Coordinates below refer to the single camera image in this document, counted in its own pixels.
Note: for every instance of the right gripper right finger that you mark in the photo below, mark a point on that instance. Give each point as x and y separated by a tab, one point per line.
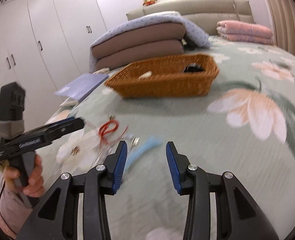
238	215

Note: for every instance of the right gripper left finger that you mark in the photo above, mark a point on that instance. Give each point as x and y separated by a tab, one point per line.
55	216

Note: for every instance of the left forearm pink sleeve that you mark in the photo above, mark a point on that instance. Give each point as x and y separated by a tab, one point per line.
13	212

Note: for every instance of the person's left hand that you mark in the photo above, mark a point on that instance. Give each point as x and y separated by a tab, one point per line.
35	187

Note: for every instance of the blue covered book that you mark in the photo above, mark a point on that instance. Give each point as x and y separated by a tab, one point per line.
82	86

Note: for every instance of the floral green bedspread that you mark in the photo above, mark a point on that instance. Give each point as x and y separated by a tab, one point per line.
245	125

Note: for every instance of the silver metal hair clip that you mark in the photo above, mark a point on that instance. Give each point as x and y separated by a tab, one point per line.
134	141

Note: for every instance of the light blue hair clip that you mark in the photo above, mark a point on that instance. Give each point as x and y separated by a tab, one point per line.
149	144

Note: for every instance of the white wardrobe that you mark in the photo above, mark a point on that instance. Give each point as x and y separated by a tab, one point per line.
44	44

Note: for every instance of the brown wicker basket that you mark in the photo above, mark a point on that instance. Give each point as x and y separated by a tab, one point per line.
163	77

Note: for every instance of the black hair clip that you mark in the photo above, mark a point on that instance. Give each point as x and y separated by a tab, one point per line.
193	68

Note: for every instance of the folded pink blanket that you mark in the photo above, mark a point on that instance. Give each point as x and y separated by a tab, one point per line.
239	31

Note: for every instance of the folded brown and blue quilt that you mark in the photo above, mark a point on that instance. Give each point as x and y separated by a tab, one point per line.
143	38

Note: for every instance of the orange plush toy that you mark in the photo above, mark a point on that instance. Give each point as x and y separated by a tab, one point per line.
149	2

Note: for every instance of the beige padded headboard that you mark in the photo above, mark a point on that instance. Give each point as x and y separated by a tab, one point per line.
204	13

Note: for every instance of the silver ring black stone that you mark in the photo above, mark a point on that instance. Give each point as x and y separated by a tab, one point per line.
111	117

